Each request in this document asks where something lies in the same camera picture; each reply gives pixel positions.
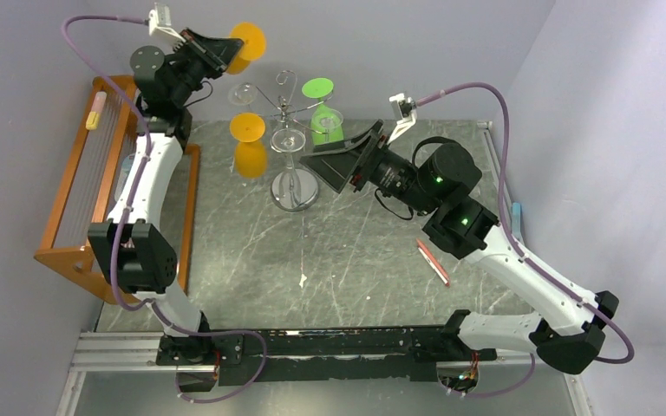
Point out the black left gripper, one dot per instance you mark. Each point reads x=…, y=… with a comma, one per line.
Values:
x=218, y=55

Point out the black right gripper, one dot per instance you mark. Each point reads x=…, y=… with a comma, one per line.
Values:
x=368, y=159

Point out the orange goblet front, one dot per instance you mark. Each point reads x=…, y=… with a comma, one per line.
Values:
x=254, y=46

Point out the orange goblet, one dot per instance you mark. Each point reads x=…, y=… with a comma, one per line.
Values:
x=250, y=158
x=254, y=46

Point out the green wine glass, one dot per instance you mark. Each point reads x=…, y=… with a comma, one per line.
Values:
x=319, y=89

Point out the small clear wine glass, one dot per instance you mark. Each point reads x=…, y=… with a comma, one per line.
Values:
x=243, y=95

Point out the clear champagne flute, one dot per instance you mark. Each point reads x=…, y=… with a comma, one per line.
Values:
x=286, y=188

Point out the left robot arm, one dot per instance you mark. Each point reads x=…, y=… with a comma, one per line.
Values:
x=138, y=264

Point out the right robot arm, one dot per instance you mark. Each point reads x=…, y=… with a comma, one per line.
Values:
x=566, y=326

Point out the chrome wine glass rack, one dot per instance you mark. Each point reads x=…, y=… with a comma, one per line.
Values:
x=288, y=116

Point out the orange wooden dish rack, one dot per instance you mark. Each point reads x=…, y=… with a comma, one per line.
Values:
x=86, y=194

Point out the red pen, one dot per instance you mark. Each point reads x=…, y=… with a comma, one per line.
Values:
x=432, y=262

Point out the blue packaged tool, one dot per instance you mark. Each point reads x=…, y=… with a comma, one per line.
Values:
x=126, y=166

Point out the pink yellow marker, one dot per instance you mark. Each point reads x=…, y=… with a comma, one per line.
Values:
x=94, y=114

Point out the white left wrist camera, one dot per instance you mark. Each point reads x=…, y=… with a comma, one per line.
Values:
x=160, y=27

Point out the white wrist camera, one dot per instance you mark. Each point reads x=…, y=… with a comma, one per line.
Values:
x=404, y=108
x=160, y=27

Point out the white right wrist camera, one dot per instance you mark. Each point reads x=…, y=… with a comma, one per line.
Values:
x=404, y=108

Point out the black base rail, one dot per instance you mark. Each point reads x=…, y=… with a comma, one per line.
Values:
x=362, y=353

